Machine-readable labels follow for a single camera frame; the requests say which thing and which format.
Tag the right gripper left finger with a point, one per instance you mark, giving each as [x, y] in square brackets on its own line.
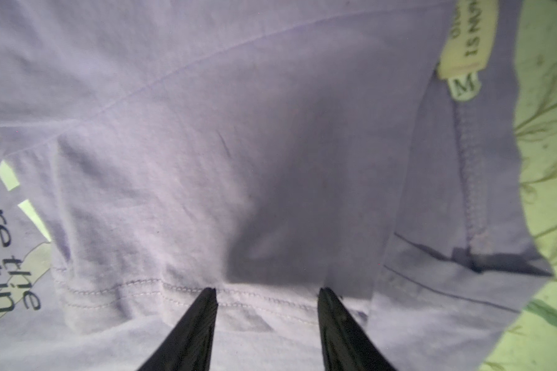
[189, 345]

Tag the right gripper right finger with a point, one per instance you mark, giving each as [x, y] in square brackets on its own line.
[345, 345]

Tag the purple t-shirt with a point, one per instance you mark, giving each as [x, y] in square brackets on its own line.
[267, 150]

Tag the floral table mat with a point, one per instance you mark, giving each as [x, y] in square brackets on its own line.
[531, 342]

